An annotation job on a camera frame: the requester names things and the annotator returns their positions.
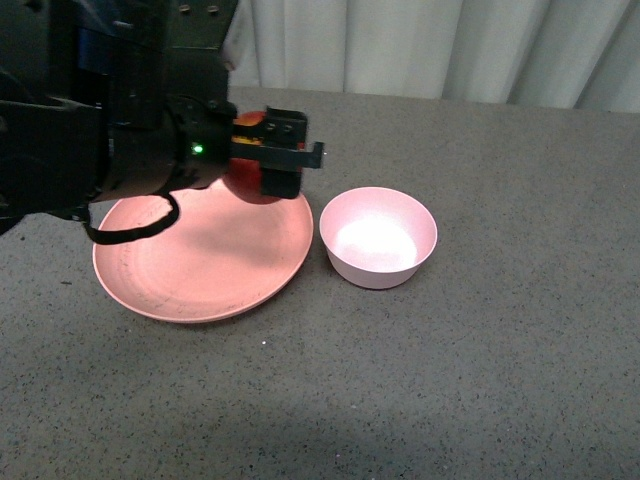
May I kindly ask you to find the pink plate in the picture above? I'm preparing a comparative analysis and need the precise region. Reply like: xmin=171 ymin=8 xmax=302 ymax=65
xmin=93 ymin=181 xmax=314 ymax=323

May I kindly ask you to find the white curtain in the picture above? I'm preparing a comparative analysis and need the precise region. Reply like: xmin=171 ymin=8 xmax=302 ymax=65
xmin=231 ymin=1 xmax=639 ymax=113

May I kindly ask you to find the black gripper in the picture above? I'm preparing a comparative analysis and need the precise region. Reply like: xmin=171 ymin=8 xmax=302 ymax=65
xmin=102 ymin=94 xmax=325 ymax=200

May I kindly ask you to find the pink bowl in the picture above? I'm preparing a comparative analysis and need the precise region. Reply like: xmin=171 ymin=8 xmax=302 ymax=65
xmin=319 ymin=187 xmax=438 ymax=290

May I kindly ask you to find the red apple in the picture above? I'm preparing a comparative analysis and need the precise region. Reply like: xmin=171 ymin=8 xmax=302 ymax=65
xmin=223 ymin=110 xmax=307 ymax=206

